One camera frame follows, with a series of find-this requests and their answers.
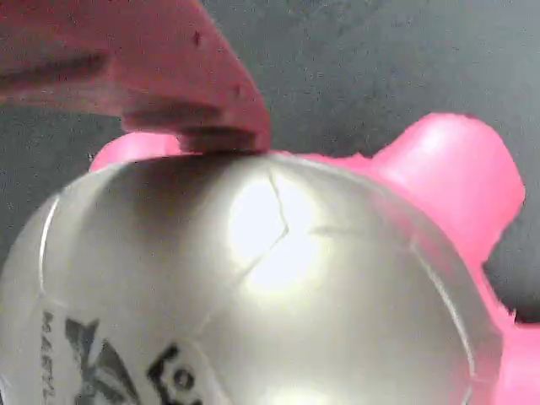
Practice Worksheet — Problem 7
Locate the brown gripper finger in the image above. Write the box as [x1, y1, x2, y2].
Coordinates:
[0, 0, 272, 155]

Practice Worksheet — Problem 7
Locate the pink turtle toy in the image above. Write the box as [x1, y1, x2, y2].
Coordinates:
[0, 111, 540, 405]

